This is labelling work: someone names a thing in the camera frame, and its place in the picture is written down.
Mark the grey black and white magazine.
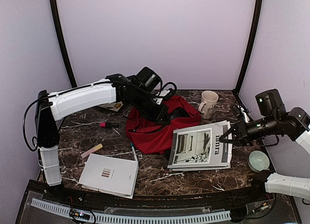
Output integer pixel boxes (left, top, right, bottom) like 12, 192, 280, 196
168, 120, 233, 171

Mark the red backpack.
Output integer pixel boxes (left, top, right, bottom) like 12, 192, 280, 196
125, 95, 201, 154

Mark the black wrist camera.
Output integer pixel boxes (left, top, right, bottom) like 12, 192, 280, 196
255, 89, 286, 119
136, 67, 162, 91

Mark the floral patterned square plate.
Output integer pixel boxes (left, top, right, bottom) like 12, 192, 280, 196
98, 102, 124, 112

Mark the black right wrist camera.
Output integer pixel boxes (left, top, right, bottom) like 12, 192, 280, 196
255, 89, 286, 119

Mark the pink yellow highlighter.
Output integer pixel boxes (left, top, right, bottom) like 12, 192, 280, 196
81, 144, 103, 159

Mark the white booklet with stripes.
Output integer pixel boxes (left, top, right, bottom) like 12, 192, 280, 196
78, 153, 139, 199

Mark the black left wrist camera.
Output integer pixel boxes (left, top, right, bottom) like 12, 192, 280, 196
136, 67, 162, 91

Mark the white mug with red pattern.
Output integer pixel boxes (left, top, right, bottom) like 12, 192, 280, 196
198, 90, 218, 119

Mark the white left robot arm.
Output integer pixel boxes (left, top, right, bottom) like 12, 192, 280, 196
23, 70, 177, 203

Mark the white slotted cable duct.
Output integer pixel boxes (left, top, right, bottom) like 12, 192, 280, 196
31, 198, 231, 224

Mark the pink capped black marker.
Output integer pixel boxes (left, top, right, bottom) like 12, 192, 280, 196
99, 122, 119, 128

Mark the white pen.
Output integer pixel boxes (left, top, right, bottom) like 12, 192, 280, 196
130, 142, 138, 162

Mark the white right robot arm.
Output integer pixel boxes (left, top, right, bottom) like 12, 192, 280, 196
219, 107, 310, 202

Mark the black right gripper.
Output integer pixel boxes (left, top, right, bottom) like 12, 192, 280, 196
220, 113, 279, 147

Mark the black enclosure frame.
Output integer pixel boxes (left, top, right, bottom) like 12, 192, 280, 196
24, 0, 291, 210

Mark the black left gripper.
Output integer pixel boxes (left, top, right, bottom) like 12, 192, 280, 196
128, 89, 171, 125

